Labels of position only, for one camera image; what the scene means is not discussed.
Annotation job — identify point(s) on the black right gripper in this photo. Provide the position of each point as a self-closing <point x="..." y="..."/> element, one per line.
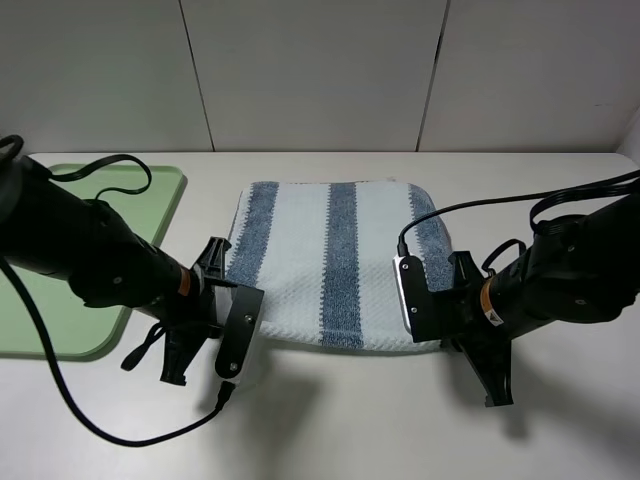
<point x="585" y="271"/>

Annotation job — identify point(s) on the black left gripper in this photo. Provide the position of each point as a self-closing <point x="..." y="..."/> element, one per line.
<point x="86" y="243"/>

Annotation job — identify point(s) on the blue white striped towel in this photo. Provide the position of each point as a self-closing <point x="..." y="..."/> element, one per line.
<point x="322" y="254"/>

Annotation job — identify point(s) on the light green plastic tray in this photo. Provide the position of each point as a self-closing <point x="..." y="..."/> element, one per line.
<point x="79" y="333"/>

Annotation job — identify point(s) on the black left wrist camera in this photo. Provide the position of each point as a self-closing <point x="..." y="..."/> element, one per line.
<point x="240" y="330"/>

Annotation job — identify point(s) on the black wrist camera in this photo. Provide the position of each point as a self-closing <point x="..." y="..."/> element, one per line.
<point x="240" y="330"/>
<point x="416" y="301"/>

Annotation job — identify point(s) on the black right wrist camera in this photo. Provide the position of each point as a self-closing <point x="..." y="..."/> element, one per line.
<point x="416" y="301"/>

